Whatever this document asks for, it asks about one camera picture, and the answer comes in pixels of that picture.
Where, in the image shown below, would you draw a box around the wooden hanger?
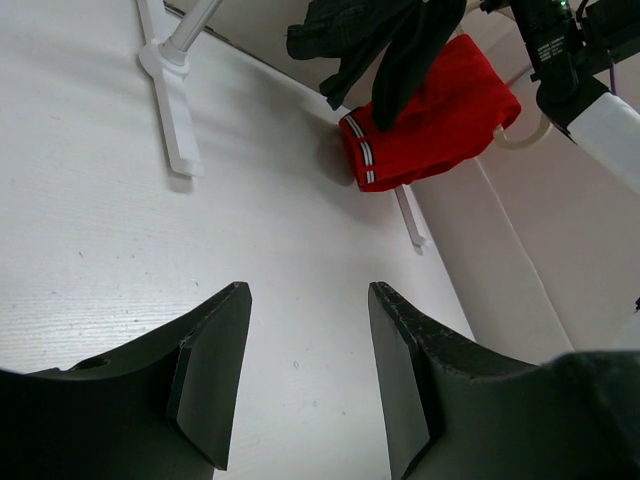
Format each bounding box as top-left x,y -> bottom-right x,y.
492,117 -> 554,150

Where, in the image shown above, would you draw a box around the white clothes rack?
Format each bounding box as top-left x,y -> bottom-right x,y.
134,0 -> 434,255

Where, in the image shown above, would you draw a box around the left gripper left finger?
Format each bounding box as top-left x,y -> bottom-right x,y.
1,282 -> 251,479

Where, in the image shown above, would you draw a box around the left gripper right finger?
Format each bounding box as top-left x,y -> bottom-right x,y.
368,282 -> 639,479

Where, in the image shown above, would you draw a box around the black trousers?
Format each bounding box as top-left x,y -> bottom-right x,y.
286,0 -> 467,131

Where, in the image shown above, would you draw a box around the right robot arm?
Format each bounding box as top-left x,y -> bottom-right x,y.
479,1 -> 639,191

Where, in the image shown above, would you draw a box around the red garment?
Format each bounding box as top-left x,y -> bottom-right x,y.
339,34 -> 521,192

